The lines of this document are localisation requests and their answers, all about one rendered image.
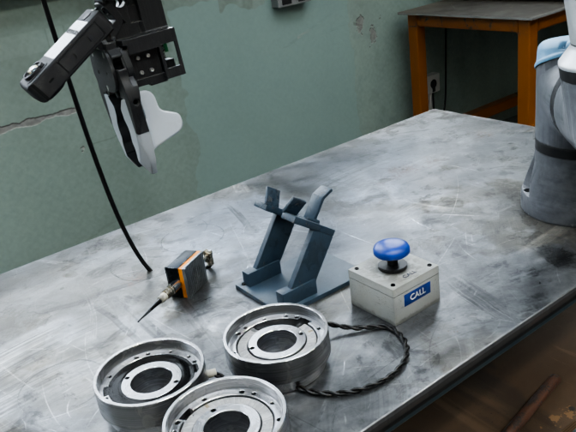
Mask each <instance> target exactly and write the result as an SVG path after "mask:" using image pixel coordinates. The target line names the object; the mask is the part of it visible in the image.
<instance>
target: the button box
mask: <svg viewBox="0 0 576 432"><path fill-rule="evenodd" d="M348 272H349V280H350V288H351V303H352V304H354V305H356V306H357V307H358V308H360V309H363V310H365V311H367V312H369V313H370V314H372V315H375V316H377V317H379V318H381V319H382V320H384V321H386V322H388V323H390V324H392V325H394V326H398V325H399V324H401V323H402V322H404V321H406V320H408V319H410V318H411V317H412V316H414V315H416V314H418V313H419V312H421V311H423V310H425V309H426V308H428V307H429V306H431V305H433V304H434V303H437V302H438V301H440V283H439V266H438V265H437V264H434V263H433V262H430V261H426V260H424V259H422V258H420V257H417V256H415V255H412V254H408V256H406V257H405V258H403V259H401V260H398V265H397V266H395V267H390V266H388V265H387V261H383V260H380V259H378V258H376V257H375V256H373V257H371V258H369V259H368V260H366V261H364V262H362V263H360V264H358V265H356V266H354V267H352V268H350V269H348Z"/></svg>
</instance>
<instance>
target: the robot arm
mask: <svg viewBox="0 0 576 432"><path fill-rule="evenodd" d="M116 1H117V2H116ZM116 1H115V0H94V3H95V4H94V7H95V9H87V10H86V11H85V12H84V13H83V14H82V15H81V16H80V17H79V18H78V20H77V21H76V22H75V23H74V24H73V25H72V26H71V27H70V28H69V29H68V31H67V32H66V33H65V34H64V35H63V36H62V37H61V38H60V39H59V40H58V41H57V42H56V44H54V46H52V48H50V50H48V52H46V54H45V55H44V56H43V57H42V58H41V59H40V60H39V61H37V62H36V63H34V64H33V65H32V66H31V67H30V68H29V69H28V70H27V72H26V73H25V74H24V76H23V79H22V80H21V81H20V85H21V87H22V89H24V90H25V91H26V92H27V93H28V94H30V95H31V96H32V97H33V98H34V99H36V100H38V101H39V102H42V103H46V102H48V101H49V100H51V99H53V98H54V97H55V96H56V95H57V94H58V93H59V92H60V91H61V89H62V88H63V87H64V84H65V82H66V81H67V80H68V79H69V78H70V76H72V74H74V72H76V70H78V68H79V67H80V66H81V65H82V64H83V63H84V62H85V61H86V60H87V59H88V57H89V56H90V59H91V63H92V66H93V72H94V74H95V77H96V79H97V81H98V84H99V90H100V93H101V97H102V100H103V101H104V104H105V108H106V110H107V113H108V116H109V118H110V120H111V124H112V125H113V128H114V130H115V132H116V134H117V138H118V140H119V142H120V144H121V146H122V148H123V150H124V153H125V155H126V156H127V157H128V158H129V159H130V160H131V161H132V162H133V163H134V164H135V165H136V166H137V167H141V166H144V167H145V168H146V169H147V170H148V171H149V172H151V173H152V174H155V173H158V172H157V163H156V157H155V152H154V149H155V148H156V147H158V146H159V145H161V144H162V143H164V142H165V141H167V140H168V139H170V138H171V137H172V136H174V135H175V134H176V133H178V132H179V131H180V130H181V129H182V126H183V120H182V118H181V116H180V115H179V114H178V113H176V112H172V111H163V110H161V109H160V108H159V106H158V104H157V101H156V99H155V97H154V95H153V94H152V93H150V92H149V91H146V90H143V91H140V90H139V87H142V86H146V85H150V86H153V85H156V84H159V83H161V82H165V81H168V79H170V78H173V77H176V76H179V75H184V74H186V71H185V68H184V65H183V59H182V55H181V52H180V49H179V45H178V42H177V36H176V32H175V28H174V27H168V25H167V21H166V18H165V12H164V9H163V5H162V2H161V0H116ZM564 4H565V10H566V16H567V26H568V32H569V35H567V36H560V37H556V38H552V39H546V40H544V41H543V42H542V43H541V44H540V45H539V46H538V48H537V61H536V63H535V65H534V66H535V70H536V117H535V152H534V155H533V157H532V160H531V163H530V166H529V169H528V171H527V173H526V176H525V180H524V182H523V185H522V188H521V198H520V205H521V207H522V209H523V210H524V212H525V213H527V214H528V215H529V216H531V217H532V218H534V219H537V220H539V221H542V222H544V223H548V224H552V225H558V226H565V227H573V228H576V0H564ZM172 41H174V45H175V48H176V52H177V57H178V61H179V65H177V66H176V64H175V60H174V58H169V57H168V58H166V57H165V52H168V47H167V44H166V43H169V42H172Z"/></svg>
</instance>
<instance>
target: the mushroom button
mask: <svg viewBox="0 0 576 432"><path fill-rule="evenodd" d="M410 252H411V249H410V245H409V244H408V242H406V240H404V239H400V238H386V239H382V240H380V241H378V242H377V243H376V244H375V246H374V248H373V254H374V256H375V257H376V258H378V259H380V260H383V261H387V265H388V266H390V267H395V266H397V265H398V260H401V259H403V258H405V257H406V256H408V254H410Z"/></svg>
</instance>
